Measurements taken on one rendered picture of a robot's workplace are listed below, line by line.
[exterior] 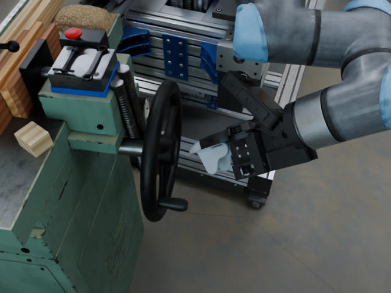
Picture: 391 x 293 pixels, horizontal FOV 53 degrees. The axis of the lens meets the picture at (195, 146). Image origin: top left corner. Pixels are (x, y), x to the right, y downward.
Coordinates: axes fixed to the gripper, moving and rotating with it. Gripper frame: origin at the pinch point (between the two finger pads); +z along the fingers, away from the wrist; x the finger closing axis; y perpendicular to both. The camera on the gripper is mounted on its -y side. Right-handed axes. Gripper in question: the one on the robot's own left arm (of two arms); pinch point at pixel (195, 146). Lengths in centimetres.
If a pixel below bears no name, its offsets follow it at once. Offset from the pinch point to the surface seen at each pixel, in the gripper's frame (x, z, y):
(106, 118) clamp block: -6.6, 13.0, -9.5
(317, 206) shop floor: 104, 31, 32
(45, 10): 0, 32, -41
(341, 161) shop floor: 129, 25, 18
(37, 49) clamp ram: -12.5, 19.4, -25.4
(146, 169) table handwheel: -6.5, 6.2, 1.5
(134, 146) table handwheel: 1.3, 16.4, -4.2
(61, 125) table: -11.1, 20.3, -10.8
